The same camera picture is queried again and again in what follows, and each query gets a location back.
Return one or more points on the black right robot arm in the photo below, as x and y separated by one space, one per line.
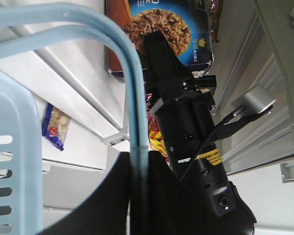
204 173

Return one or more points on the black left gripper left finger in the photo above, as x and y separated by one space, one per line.
104 212

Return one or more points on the light blue plastic basket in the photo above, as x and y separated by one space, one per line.
78 89

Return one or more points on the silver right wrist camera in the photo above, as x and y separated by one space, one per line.
254 101

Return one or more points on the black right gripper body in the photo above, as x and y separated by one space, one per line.
184 124

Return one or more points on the blue round biscuit bag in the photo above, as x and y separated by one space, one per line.
55 126

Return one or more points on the white store shelving unit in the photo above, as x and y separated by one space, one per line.
256 48

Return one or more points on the blue chocolate cookie box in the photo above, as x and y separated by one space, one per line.
190 27

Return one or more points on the red yellow snack packet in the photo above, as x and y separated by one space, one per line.
154 135

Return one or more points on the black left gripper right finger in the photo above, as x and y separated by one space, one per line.
174 210

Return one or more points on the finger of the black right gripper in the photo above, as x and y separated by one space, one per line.
165 73

